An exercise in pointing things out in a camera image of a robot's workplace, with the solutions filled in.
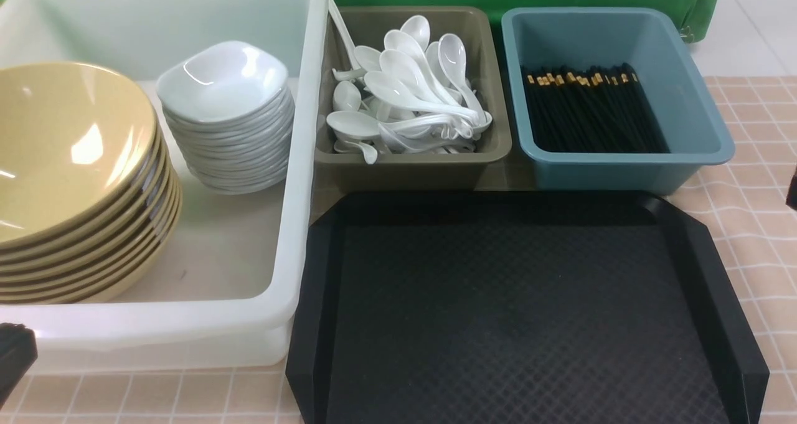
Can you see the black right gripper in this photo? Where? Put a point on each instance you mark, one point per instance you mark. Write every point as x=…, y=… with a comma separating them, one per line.
x=791, y=194

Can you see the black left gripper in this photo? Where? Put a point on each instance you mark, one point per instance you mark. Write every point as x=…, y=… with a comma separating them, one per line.
x=18, y=353

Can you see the yellow noodle bowl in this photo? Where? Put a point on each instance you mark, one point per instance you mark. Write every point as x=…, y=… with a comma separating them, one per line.
x=72, y=136

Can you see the white square sauce dish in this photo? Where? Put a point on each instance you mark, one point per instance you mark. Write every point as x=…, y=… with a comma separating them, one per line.
x=227, y=81

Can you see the beige checkered tablecloth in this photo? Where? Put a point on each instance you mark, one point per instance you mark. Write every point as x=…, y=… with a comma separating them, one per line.
x=742, y=203

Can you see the stack of yellow bowls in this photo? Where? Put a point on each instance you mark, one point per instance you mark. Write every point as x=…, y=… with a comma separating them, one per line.
x=97, y=257

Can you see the large white plastic tub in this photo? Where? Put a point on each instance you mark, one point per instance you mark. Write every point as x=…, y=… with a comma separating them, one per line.
x=224, y=288

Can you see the bundle of black chopsticks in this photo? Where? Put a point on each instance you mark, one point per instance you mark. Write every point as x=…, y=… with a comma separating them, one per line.
x=598, y=110

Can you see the black plastic serving tray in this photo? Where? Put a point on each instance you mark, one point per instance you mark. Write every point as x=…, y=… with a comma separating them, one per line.
x=519, y=307

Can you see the teal plastic bin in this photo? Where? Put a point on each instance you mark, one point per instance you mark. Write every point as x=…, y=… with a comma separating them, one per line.
x=581, y=37

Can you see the stack of white dishes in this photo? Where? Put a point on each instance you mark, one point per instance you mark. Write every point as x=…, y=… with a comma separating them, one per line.
x=238, y=156

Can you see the olive brown plastic bin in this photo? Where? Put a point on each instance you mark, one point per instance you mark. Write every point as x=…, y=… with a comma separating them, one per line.
x=367, y=25

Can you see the pile of white spoons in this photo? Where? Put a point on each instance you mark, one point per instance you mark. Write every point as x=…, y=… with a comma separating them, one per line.
x=411, y=97

